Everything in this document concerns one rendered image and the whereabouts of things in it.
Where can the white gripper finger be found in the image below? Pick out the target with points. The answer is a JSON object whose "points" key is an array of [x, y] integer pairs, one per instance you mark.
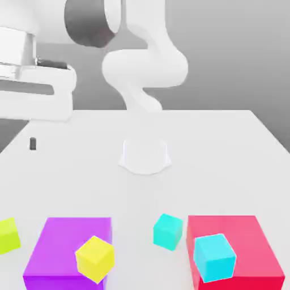
{"points": [[32, 143]]}

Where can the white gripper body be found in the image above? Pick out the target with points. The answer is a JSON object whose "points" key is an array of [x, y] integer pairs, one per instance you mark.
{"points": [[61, 102]]}

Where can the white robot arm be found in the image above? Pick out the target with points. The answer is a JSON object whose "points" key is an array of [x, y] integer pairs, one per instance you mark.
{"points": [[145, 70]]}

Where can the small lime cube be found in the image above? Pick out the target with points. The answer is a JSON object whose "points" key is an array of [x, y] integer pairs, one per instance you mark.
{"points": [[8, 236]]}

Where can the small yellow cube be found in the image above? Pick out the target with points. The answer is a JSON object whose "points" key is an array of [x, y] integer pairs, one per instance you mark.
{"points": [[95, 258]]}

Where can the small turquoise cube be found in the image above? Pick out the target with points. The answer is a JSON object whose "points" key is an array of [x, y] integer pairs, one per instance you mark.
{"points": [[167, 233]]}

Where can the small cyan cube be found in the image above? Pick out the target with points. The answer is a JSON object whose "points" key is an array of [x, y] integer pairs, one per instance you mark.
{"points": [[214, 258]]}

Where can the large purple box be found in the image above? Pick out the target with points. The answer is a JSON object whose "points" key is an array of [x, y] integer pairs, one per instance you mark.
{"points": [[59, 247]]}

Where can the large red box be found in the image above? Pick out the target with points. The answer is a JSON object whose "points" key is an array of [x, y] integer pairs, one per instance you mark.
{"points": [[256, 244]]}

